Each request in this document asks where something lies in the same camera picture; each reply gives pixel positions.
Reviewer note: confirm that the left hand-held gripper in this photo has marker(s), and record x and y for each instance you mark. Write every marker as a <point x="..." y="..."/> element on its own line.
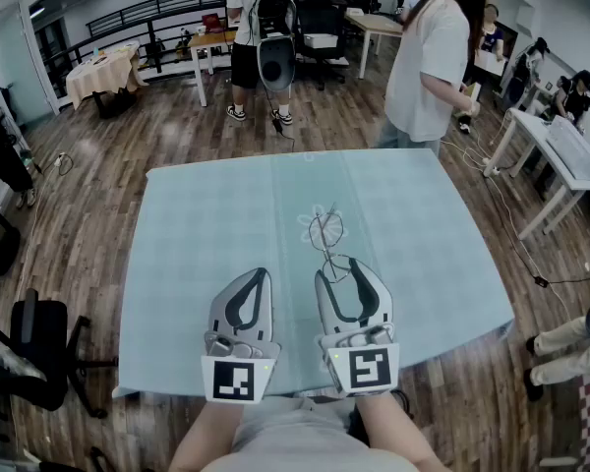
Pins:
<point x="233" y="376"/>

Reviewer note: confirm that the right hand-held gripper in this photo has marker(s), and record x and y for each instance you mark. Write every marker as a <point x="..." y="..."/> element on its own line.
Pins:
<point x="369" y="367"/>

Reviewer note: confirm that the thin wire eyeglasses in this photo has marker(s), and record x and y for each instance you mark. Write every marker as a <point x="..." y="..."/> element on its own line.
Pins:
<point x="326" y="251"/>

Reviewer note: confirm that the person's left forearm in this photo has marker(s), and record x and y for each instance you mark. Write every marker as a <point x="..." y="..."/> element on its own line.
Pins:
<point x="201" y="440"/>

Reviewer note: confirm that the person's right forearm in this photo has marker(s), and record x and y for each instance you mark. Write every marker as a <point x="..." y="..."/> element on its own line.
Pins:
<point x="398" y="435"/>

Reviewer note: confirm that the light blue floral tablecloth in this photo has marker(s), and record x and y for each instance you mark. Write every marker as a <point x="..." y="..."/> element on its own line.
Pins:
<point x="201" y="224"/>

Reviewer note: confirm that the black waist pouch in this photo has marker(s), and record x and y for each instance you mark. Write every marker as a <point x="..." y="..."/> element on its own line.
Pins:
<point x="356" y="423"/>

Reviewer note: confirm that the person's beige shirt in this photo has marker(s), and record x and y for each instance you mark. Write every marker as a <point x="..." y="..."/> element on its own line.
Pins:
<point x="295" y="440"/>

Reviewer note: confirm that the black power adapter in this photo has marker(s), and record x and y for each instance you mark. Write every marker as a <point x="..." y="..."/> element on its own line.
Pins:
<point x="541" y="280"/>

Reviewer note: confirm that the white power strip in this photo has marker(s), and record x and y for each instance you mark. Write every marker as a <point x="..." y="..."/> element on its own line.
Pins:
<point x="59" y="159"/>
<point x="491" y="170"/>

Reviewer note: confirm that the black office chair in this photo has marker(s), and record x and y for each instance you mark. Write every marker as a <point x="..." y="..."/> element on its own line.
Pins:
<point x="319" y="22"/>
<point x="39" y="332"/>

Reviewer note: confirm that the black table base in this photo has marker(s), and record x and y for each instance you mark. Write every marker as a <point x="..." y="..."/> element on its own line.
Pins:
<point x="2" y="249"/>

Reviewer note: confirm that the white table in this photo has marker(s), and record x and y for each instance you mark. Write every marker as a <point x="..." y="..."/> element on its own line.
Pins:
<point x="531" y="131"/>

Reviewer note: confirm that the white box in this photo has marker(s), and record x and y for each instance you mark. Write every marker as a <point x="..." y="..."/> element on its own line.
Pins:
<point x="320" y="41"/>

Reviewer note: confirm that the clear plastic box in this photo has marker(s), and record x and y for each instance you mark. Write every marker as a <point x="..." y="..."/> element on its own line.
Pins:
<point x="572" y="148"/>

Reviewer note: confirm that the wooden desk with white legs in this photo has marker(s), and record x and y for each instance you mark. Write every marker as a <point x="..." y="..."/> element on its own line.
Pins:
<point x="378" y="22"/>
<point x="211" y="39"/>

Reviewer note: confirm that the white perforated basket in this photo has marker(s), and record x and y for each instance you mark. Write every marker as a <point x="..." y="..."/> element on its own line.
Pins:
<point x="489" y="64"/>

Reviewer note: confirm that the round table with beige cloth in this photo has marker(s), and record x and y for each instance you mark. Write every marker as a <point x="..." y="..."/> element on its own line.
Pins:
<point x="103" y="72"/>

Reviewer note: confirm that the black metal railing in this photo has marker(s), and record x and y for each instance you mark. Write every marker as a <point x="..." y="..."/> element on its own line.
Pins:
<point x="151" y="42"/>

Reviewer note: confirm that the red box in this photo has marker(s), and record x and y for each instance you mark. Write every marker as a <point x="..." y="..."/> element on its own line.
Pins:
<point x="211" y="20"/>

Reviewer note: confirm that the black backpack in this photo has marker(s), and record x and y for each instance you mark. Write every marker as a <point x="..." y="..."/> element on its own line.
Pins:
<point x="274" y="5"/>

